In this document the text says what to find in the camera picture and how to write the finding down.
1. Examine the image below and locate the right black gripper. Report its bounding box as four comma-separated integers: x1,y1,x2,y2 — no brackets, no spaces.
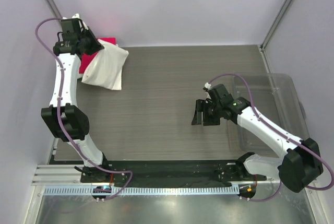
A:
192,99,222,126

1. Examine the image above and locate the white Coca-Cola t-shirt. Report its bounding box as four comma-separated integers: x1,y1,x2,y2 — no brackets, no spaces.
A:
79,39,129,91

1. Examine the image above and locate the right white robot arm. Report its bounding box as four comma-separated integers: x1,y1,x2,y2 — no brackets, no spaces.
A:
192,83,324,193

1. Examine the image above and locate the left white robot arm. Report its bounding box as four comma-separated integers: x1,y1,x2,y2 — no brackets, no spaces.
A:
41,15,111,182

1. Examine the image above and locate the folded pink t-shirt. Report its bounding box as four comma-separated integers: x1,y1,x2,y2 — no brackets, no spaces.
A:
79,37,117,75

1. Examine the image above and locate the clear plastic bin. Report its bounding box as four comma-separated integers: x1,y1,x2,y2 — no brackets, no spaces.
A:
232,73,309,157

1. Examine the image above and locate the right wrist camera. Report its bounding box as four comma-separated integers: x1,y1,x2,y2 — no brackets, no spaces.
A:
203,82,211,92

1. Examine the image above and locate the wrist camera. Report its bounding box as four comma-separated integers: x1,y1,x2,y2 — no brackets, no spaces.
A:
203,82,211,92
72,14,81,19

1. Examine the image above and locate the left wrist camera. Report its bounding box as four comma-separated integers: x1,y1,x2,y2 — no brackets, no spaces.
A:
72,14,81,19

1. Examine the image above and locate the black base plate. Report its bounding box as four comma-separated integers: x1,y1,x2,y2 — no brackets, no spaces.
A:
75,159,266,186

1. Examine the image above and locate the right aluminium frame post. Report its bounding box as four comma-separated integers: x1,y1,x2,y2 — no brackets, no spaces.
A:
259,0,311,50

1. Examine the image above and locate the aluminium front rail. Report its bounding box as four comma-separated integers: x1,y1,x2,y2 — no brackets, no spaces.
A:
33,163,271,188

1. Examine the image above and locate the white slotted cable duct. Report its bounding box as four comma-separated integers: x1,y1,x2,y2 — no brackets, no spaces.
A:
44,185,240,196

